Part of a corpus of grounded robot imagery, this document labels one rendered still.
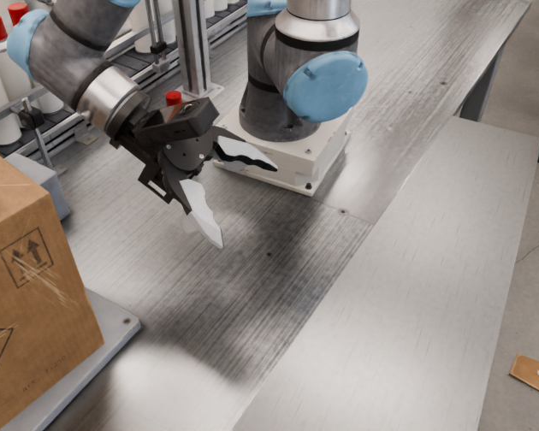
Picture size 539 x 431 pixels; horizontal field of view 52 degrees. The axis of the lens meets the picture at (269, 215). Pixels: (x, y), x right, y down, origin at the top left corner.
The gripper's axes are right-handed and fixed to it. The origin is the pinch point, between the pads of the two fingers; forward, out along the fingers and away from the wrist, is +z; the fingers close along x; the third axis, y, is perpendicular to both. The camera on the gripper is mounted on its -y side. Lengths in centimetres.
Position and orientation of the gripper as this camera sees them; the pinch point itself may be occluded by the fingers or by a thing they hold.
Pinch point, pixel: (255, 204)
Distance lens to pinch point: 69.9
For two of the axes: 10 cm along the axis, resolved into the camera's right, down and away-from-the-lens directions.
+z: 7.7, 6.2, 1.2
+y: -4.5, 4.1, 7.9
